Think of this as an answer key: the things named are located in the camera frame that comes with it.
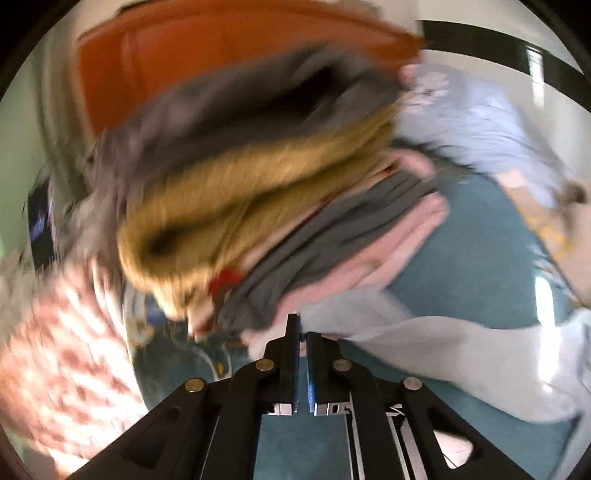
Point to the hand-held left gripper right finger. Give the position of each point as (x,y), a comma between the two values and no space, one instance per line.
(313,369)

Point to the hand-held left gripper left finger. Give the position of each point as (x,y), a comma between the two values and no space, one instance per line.
(290,369)

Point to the light grey garment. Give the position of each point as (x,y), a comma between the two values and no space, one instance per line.
(438,341)

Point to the small red tag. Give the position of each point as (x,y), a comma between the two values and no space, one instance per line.
(224,280)

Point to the dark grey folded garment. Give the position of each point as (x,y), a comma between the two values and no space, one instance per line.
(323,240)

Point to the pink folded garment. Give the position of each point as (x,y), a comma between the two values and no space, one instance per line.
(411,230)

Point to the mustard yellow knitted garment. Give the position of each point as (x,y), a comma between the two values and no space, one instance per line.
(231,198)

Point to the teal printed blanket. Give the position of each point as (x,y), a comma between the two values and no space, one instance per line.
(471,254)

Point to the pink white checked cloth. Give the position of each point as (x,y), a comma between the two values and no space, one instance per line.
(60,360)

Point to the grey fleece garment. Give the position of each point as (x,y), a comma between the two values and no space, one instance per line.
(194,134)

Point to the dark screen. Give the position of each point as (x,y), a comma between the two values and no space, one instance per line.
(42,226)

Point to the light blue floral cloth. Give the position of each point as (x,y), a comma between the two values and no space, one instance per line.
(475,124)

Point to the orange plastic basket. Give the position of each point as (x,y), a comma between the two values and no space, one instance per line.
(184,46)

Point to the black wall beam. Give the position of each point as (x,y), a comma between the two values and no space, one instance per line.
(489,44)

